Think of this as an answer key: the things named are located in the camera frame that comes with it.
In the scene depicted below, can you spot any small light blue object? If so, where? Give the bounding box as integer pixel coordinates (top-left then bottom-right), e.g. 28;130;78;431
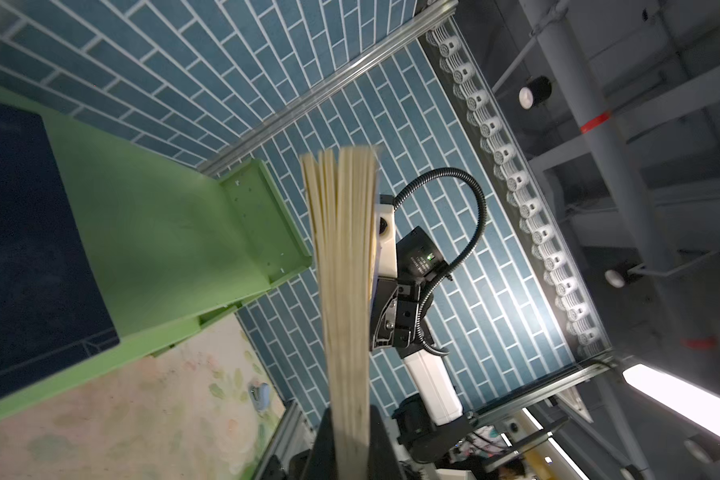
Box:
248;383;271;412

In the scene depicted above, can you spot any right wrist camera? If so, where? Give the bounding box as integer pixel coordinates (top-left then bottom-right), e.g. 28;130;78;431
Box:
376;195;398;279

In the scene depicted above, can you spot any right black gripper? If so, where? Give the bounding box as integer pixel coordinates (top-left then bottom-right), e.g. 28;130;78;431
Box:
369;277;422;351

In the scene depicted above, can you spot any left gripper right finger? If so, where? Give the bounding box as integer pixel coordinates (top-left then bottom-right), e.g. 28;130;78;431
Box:
367;406;405;480

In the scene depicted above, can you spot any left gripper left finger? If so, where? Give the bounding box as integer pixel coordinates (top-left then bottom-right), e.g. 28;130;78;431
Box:
299;407;336;480

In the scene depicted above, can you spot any green wooden two-tier shelf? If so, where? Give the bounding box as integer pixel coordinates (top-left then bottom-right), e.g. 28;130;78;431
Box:
0;87;312;420

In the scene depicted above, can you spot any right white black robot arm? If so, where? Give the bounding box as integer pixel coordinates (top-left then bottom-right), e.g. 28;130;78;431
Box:
369;167;488;463

